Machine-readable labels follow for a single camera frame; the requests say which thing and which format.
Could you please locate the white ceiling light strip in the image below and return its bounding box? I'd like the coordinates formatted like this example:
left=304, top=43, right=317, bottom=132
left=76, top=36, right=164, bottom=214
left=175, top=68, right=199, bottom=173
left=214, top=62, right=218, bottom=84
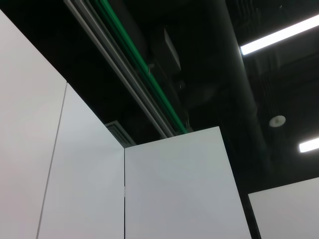
left=299, top=138, right=319, bottom=153
left=239, top=9, right=319, bottom=56

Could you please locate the round white ceiling sensor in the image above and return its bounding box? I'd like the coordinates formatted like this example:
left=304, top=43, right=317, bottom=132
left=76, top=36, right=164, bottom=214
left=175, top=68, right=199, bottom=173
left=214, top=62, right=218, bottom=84
left=268, top=115, right=287, bottom=128

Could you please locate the grey ceiling box unit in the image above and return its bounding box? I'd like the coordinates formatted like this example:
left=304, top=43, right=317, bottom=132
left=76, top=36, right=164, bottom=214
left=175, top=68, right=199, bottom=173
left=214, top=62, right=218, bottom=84
left=149, top=27, right=182, bottom=75

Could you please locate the black round ceiling duct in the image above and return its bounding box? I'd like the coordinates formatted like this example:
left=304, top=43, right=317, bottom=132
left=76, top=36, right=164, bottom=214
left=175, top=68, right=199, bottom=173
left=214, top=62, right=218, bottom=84
left=206, top=0, right=277, bottom=190

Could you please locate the grey ceiling rail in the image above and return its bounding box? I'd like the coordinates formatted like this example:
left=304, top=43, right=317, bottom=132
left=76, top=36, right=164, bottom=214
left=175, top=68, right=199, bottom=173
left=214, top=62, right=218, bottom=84
left=63, top=0, right=175, bottom=139

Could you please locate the ceiling air vent grille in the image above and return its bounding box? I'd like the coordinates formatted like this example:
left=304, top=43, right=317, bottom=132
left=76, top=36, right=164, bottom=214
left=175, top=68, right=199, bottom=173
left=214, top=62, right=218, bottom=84
left=104, top=120, right=137, bottom=147

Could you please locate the green ceiling rail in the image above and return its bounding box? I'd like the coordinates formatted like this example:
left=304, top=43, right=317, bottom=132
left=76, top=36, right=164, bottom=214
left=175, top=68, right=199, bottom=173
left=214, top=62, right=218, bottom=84
left=96, top=0, right=190, bottom=134

